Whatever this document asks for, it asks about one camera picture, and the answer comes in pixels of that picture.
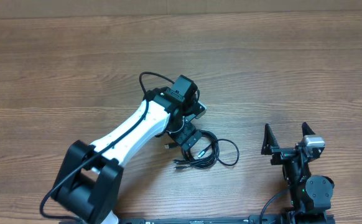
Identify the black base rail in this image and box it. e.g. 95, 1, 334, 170
119, 214, 336, 224

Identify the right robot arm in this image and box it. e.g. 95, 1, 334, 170
258, 122, 335, 223

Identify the thick black usb cable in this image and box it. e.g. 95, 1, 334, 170
164, 129, 221, 170

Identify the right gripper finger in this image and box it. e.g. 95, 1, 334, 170
302, 122, 315, 136
261, 123, 279, 155

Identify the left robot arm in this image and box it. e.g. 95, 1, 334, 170
49, 75, 206, 223

